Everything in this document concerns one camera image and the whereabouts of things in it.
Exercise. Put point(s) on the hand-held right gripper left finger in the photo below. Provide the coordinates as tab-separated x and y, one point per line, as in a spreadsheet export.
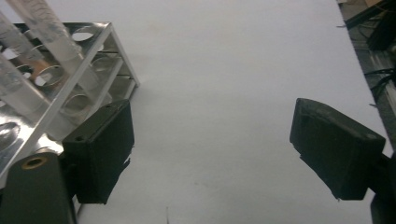
99	149

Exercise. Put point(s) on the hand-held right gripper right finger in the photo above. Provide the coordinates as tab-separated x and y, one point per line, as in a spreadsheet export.
336	149

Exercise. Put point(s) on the metal tube rack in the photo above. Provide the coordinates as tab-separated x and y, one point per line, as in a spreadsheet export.
102	40

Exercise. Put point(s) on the clear tube with orange cap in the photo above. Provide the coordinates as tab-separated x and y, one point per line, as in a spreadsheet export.
12	40
53	34

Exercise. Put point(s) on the black metal stand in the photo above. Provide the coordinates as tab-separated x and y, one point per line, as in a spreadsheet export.
383	31

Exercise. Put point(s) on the white table board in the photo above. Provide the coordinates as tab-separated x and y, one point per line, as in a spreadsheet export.
218	77

